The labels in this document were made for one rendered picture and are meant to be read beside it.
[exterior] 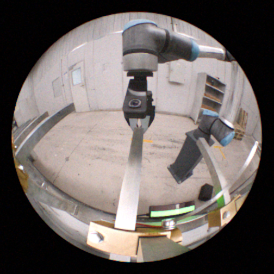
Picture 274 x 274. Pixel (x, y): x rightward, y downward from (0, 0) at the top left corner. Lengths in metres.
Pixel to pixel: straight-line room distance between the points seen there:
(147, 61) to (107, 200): 1.11
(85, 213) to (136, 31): 0.53
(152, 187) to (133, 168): 0.91
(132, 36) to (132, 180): 0.30
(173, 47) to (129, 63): 0.12
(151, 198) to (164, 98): 2.42
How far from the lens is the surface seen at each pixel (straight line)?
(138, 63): 0.20
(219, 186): 0.28
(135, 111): 0.15
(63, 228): 0.55
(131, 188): 0.15
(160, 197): 1.05
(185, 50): 0.28
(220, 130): 0.67
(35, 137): 0.26
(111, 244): 0.15
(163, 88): 2.58
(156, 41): 0.24
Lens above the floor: 1.00
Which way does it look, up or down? 39 degrees down
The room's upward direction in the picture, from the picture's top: straight up
